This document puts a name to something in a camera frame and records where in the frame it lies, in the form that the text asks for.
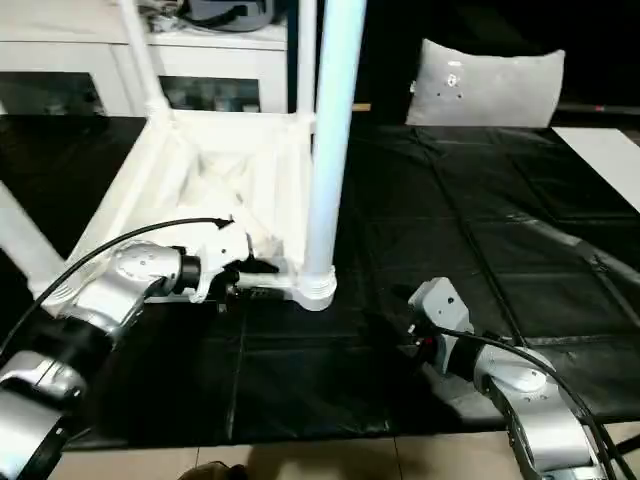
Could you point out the white plastic table top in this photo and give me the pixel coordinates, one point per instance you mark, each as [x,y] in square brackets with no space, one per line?
[250,170]

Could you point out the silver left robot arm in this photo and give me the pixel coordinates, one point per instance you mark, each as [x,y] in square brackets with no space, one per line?
[90,310]

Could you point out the white flat board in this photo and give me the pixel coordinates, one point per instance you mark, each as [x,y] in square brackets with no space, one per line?
[605,165]

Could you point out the black cabinet with gold label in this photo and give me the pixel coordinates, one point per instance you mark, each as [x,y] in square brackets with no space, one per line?
[390,50]

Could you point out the dark round appliance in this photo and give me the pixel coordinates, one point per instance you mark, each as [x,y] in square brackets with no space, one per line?
[220,12]

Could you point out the grey cushion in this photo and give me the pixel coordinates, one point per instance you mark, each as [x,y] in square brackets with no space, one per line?
[490,85]

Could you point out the white glass-door cabinet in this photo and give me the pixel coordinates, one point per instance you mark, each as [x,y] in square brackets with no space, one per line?
[60,50]

